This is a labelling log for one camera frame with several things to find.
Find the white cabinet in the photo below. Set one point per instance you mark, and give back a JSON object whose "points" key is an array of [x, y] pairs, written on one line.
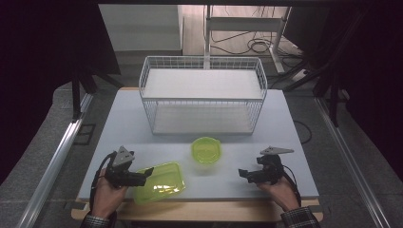
{"points": [[142, 28]]}

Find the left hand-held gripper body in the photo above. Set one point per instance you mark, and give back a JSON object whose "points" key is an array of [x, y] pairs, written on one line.
{"points": [[122, 158]]}

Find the aluminium rail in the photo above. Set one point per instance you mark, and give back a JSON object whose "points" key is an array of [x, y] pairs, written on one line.
{"points": [[348, 158], [53, 164]]}

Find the person's left hand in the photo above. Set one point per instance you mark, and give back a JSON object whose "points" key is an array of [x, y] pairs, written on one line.
{"points": [[107, 196]]}

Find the green rectangular plastic container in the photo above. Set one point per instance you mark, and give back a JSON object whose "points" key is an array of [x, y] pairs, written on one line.
{"points": [[163, 183]]}

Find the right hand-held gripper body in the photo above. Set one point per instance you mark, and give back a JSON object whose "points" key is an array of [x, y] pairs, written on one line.
{"points": [[269, 167]]}

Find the person's right hand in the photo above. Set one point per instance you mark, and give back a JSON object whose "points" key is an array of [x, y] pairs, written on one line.
{"points": [[280, 193]]}

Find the black floor bracket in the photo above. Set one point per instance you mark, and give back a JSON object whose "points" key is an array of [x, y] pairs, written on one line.
{"points": [[85, 134]]}

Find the black stand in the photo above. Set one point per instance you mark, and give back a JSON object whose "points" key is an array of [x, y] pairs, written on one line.
{"points": [[332, 88], [76, 95]]}

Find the green round plastic bowl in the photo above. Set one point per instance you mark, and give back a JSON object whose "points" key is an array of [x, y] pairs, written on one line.
{"points": [[206, 150]]}

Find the dark curtain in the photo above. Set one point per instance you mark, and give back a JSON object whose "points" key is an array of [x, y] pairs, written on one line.
{"points": [[38, 63], [377, 79]]}

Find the white desk frame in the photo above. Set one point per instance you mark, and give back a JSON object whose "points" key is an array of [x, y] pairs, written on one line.
{"points": [[244, 24]]}

